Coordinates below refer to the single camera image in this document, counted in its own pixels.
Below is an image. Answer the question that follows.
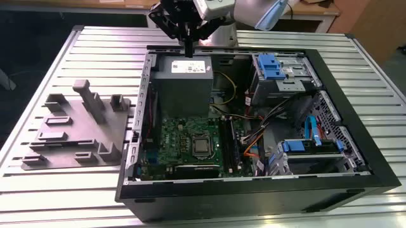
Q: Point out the black cable bundle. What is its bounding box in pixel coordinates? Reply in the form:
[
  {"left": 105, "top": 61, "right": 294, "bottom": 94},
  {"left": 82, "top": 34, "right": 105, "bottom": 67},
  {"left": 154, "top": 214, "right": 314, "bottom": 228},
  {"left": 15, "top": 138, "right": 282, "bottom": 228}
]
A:
[{"left": 260, "top": 91, "right": 318, "bottom": 130}]

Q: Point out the yellow wire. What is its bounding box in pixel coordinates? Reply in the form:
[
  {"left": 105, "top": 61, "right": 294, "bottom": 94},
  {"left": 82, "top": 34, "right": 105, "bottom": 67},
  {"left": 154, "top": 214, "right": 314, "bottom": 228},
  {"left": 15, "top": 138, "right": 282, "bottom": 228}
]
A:
[{"left": 213, "top": 71, "right": 240, "bottom": 106}]

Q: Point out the silver CPU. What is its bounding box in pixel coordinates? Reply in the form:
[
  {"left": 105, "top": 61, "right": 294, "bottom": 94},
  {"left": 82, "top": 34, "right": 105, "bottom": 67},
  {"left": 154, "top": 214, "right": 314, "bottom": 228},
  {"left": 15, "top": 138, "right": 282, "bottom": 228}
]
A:
[{"left": 194, "top": 139, "right": 212, "bottom": 152}]

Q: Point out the black graphics card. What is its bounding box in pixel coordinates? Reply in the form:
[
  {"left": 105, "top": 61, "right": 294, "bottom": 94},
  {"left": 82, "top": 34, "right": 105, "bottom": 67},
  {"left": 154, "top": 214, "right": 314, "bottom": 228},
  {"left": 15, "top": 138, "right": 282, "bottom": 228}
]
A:
[{"left": 173, "top": 163, "right": 221, "bottom": 179}]

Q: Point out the blue plastic drive carrier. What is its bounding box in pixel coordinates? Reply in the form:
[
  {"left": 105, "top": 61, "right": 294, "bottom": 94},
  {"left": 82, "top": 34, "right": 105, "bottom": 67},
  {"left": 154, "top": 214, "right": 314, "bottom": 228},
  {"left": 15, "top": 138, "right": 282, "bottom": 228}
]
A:
[{"left": 258, "top": 54, "right": 286, "bottom": 80}]

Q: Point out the brown wooden cabinet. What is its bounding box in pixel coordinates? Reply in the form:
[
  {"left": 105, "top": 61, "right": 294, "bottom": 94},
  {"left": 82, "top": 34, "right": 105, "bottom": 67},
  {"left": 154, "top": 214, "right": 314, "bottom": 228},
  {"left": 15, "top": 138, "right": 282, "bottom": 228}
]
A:
[{"left": 329, "top": 0, "right": 406, "bottom": 66}]

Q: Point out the black open PC case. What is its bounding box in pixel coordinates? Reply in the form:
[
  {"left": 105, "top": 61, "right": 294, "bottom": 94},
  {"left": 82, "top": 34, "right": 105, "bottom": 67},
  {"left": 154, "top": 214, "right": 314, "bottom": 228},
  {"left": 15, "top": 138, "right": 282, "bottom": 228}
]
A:
[{"left": 114, "top": 45, "right": 403, "bottom": 223}]

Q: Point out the blue wire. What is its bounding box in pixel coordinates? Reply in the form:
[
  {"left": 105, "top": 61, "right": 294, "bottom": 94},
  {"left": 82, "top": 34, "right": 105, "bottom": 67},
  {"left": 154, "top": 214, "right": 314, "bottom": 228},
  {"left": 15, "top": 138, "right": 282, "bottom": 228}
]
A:
[{"left": 305, "top": 115, "right": 324, "bottom": 146}]

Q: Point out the black CPU socket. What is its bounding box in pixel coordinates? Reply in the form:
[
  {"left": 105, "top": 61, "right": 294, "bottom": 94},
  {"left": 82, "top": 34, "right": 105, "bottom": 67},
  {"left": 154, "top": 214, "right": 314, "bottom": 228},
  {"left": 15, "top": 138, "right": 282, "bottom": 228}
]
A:
[{"left": 190, "top": 133, "right": 214, "bottom": 159}]

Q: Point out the green motherboard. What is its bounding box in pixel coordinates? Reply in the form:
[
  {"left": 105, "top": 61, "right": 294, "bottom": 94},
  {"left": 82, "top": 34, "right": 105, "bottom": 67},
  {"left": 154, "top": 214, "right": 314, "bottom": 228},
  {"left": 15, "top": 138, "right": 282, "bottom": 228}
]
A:
[{"left": 137, "top": 115, "right": 254, "bottom": 179}]

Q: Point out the silver metal drive cage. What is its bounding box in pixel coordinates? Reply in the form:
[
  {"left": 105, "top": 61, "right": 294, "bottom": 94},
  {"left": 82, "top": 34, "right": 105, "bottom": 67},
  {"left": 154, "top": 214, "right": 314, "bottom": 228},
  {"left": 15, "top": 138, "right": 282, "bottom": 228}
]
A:
[{"left": 253, "top": 53, "right": 320, "bottom": 105}]

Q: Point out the disk drive in blue carrier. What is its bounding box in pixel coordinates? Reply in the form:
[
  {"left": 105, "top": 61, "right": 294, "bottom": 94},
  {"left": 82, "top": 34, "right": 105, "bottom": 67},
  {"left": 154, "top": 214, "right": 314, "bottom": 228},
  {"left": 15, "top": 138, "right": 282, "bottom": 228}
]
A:
[{"left": 280, "top": 139, "right": 345, "bottom": 156}]

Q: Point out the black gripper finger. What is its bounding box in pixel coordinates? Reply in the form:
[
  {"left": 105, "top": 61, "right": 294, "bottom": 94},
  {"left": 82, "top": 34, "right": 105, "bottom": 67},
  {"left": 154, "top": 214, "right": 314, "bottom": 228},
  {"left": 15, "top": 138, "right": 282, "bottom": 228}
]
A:
[
  {"left": 148, "top": 5, "right": 192, "bottom": 59},
  {"left": 190, "top": 16, "right": 237, "bottom": 59}
]

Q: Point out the black RAM slot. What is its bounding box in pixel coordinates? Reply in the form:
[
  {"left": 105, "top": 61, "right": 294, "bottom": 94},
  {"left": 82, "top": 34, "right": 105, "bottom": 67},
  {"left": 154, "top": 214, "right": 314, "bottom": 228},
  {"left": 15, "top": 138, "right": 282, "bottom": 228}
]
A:
[{"left": 221, "top": 115, "right": 232, "bottom": 173}]

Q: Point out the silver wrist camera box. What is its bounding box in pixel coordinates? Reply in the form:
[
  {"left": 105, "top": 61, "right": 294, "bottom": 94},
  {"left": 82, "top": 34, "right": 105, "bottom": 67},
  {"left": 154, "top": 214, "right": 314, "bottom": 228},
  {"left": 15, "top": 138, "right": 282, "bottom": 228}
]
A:
[{"left": 193, "top": 0, "right": 214, "bottom": 20}]

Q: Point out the grey parts rack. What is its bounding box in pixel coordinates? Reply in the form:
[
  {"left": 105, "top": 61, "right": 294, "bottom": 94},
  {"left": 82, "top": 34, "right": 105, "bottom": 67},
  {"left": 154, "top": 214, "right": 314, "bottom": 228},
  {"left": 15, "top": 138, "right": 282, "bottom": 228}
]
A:
[{"left": 21, "top": 79, "right": 134, "bottom": 171}]

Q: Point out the grey power supply unit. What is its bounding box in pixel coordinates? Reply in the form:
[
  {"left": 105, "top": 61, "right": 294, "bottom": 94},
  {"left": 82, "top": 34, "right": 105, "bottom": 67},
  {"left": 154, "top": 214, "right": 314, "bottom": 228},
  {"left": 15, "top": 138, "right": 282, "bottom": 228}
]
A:
[{"left": 149, "top": 55, "right": 214, "bottom": 118}]

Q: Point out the orange wire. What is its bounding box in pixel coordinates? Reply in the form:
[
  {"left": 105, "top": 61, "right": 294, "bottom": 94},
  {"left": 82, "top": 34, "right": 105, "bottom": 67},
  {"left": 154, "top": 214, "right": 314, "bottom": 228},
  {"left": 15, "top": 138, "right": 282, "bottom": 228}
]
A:
[{"left": 244, "top": 133, "right": 265, "bottom": 157}]

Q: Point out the grey chair base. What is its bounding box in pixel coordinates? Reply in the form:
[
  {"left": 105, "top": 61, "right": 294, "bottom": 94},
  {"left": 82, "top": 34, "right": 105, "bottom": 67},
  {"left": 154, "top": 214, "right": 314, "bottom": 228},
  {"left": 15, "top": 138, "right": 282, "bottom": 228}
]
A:
[{"left": 0, "top": 68, "right": 17, "bottom": 91}]

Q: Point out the red twisted wire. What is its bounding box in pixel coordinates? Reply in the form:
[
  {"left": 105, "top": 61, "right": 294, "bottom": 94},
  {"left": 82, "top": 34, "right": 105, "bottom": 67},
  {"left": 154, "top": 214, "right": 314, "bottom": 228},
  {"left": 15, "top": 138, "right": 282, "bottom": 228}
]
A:
[{"left": 144, "top": 95, "right": 160, "bottom": 144}]

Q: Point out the wooden desk with white frame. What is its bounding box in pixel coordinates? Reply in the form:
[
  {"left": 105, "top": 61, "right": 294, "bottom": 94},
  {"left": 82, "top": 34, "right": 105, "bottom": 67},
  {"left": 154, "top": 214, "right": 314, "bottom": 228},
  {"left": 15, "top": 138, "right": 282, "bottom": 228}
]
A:
[{"left": 0, "top": 0, "right": 343, "bottom": 34}]

